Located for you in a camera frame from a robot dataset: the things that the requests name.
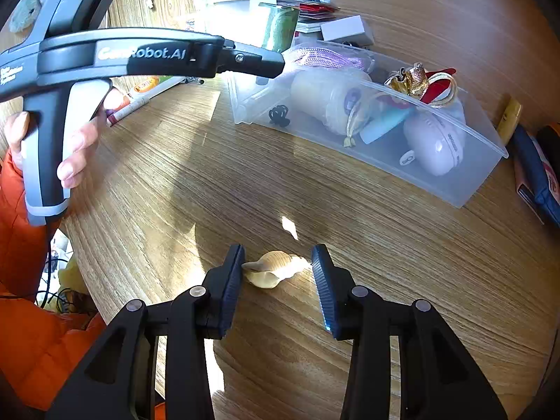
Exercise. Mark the teal plastic object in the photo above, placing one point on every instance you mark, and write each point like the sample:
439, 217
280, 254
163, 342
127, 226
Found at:
385, 124

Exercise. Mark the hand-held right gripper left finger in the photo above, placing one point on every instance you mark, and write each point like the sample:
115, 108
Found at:
232, 288

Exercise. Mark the blue patterned pouch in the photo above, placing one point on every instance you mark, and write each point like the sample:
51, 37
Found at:
536, 170

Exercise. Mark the brown notebook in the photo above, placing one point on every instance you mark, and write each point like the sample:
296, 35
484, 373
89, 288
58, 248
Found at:
525, 192

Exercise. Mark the black hair clip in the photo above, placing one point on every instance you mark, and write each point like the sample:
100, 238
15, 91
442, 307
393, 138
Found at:
280, 114

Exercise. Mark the pen with dark cap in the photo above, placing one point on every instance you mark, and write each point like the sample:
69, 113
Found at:
129, 108

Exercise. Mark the clear plastic storage bin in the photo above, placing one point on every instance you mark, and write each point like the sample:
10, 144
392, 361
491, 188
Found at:
437, 183

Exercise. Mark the pale green plush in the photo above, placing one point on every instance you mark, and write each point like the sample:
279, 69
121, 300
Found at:
24, 13

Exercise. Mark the black and orange case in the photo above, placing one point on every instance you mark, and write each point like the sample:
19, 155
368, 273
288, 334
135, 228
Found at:
550, 133

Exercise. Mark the person's left forearm orange sleeve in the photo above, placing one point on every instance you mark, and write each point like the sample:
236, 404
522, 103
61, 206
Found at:
26, 315

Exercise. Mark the gold and red ornament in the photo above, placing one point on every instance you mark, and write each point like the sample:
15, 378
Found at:
413, 79

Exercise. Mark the white round device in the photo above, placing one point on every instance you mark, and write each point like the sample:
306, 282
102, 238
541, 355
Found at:
433, 144

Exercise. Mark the white cardboard box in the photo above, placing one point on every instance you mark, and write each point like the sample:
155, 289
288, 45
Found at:
343, 28

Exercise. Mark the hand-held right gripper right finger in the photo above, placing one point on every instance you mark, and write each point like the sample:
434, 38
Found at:
323, 288

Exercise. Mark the beige seashell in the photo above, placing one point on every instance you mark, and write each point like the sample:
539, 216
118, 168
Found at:
273, 271

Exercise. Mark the yellow oblong object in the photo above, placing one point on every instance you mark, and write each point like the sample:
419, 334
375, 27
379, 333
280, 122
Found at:
509, 120

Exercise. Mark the stack of booklets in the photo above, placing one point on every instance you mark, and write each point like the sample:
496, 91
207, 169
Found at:
315, 8

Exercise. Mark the orange and white packet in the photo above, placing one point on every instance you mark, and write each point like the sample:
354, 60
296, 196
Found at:
151, 84

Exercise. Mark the yellow cloth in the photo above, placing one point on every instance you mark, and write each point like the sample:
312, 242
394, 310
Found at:
74, 278

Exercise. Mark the person's left hand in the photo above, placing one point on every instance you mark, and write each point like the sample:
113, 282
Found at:
78, 148

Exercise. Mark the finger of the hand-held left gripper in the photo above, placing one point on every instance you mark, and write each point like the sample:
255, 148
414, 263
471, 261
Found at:
253, 57

